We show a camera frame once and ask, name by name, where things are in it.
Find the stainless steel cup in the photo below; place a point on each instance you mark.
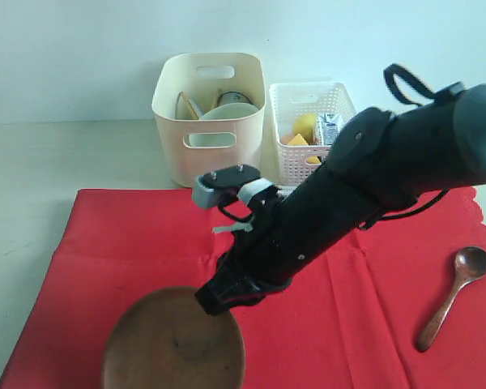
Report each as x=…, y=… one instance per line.
x=231, y=97

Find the cream plastic storage bin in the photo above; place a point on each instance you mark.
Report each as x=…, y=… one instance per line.
x=199, y=75

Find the blue white milk carton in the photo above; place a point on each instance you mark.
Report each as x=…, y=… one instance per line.
x=327, y=127

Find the red tablecloth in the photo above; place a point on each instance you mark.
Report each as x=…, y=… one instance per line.
x=349, y=320

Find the brown egg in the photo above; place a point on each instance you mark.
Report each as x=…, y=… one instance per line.
x=286, y=138

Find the brown wooden spoon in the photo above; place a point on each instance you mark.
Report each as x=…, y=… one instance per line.
x=469, y=266

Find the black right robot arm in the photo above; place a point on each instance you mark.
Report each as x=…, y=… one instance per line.
x=378, y=167

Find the yellow cheese wedge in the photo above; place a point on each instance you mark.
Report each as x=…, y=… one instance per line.
x=298, y=141

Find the white ceramic bowl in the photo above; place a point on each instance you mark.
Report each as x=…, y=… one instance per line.
x=229, y=111

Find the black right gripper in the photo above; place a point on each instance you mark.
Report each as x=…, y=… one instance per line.
x=319, y=212

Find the white perforated plastic basket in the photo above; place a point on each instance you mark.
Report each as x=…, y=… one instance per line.
x=292, y=100

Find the yellow lemon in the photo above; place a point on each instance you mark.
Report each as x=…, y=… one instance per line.
x=304, y=125

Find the brown wooden plate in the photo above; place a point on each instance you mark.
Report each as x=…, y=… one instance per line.
x=167, y=340

